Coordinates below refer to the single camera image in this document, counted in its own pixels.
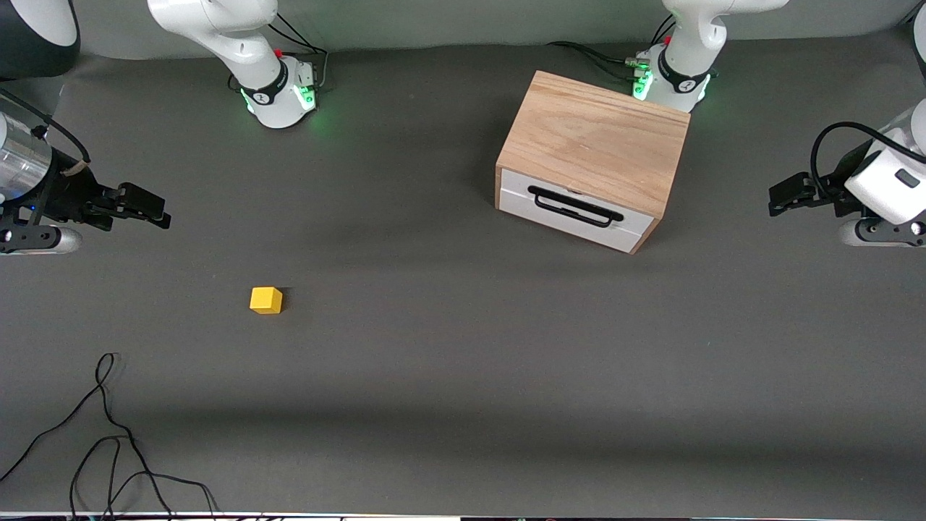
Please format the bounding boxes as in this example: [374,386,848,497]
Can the black drawer handle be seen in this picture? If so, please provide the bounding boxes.
[527,185,625,229]

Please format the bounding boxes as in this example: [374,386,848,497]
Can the white-fronted wooden drawer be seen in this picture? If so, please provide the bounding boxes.
[498,168,656,253]

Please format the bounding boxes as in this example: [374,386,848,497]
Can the wooden drawer cabinet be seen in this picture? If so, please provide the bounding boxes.
[495,70,692,255]

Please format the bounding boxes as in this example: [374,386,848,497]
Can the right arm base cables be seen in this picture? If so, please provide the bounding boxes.
[228,13,331,95]

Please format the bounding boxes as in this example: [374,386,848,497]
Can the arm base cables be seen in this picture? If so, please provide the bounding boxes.
[228,13,331,95]
[546,41,652,82]

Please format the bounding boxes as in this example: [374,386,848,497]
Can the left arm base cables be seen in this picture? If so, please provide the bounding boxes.
[546,41,652,82]

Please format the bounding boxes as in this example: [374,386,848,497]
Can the thin black loose cable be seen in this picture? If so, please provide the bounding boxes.
[0,352,220,520]

